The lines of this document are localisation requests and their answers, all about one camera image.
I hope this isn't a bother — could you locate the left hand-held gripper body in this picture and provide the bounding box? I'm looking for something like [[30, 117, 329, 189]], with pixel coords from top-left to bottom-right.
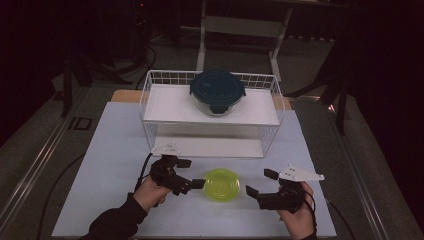
[[149, 142, 193, 197]]

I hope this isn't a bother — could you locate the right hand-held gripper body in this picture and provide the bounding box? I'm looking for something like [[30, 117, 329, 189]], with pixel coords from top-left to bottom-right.
[[258, 163, 325, 214]]

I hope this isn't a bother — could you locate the yellow-green plastic bowl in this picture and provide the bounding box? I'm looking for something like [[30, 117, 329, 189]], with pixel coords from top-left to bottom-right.
[[202, 167, 241, 203]]

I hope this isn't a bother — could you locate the white wire shelf rack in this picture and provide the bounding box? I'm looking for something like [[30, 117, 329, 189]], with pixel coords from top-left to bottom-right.
[[139, 69, 286, 159]]

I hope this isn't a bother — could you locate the glass container with blue lid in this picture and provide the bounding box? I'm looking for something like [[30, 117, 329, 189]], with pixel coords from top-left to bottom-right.
[[189, 69, 247, 117]]

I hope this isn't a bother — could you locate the person's left hand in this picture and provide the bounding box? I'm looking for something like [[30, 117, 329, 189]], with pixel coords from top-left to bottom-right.
[[133, 174, 173, 213]]

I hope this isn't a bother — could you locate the person's right hand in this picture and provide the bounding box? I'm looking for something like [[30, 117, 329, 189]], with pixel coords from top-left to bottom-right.
[[278, 181, 317, 240]]

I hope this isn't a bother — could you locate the white table cover sheet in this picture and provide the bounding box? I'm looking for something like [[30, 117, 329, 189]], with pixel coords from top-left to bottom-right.
[[51, 101, 338, 238]]

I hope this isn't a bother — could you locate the black floor plate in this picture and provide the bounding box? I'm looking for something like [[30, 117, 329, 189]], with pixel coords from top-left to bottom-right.
[[68, 116, 93, 131]]

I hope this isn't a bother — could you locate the black metal stand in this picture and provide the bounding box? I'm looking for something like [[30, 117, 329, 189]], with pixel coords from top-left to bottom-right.
[[61, 53, 134, 118], [284, 33, 354, 136]]

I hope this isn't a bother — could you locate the white-legged desk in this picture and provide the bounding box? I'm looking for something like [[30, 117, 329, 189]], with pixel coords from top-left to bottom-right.
[[195, 0, 294, 82]]

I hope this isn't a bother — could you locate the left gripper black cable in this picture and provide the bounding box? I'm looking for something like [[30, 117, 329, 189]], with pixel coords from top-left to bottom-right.
[[133, 152, 154, 194]]

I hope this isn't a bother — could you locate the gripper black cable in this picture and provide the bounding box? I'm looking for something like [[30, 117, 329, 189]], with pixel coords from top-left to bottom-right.
[[133, 152, 154, 194], [303, 191, 318, 233]]

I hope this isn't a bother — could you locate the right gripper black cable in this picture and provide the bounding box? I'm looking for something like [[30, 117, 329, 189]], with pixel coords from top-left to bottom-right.
[[303, 191, 318, 233]]

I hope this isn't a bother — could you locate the black floor cable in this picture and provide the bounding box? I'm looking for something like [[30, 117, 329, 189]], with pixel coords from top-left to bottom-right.
[[324, 196, 356, 240], [35, 152, 87, 240]]

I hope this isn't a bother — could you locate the metal floor rail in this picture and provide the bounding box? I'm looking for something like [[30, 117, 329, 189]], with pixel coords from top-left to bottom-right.
[[328, 106, 391, 240], [0, 114, 73, 231]]

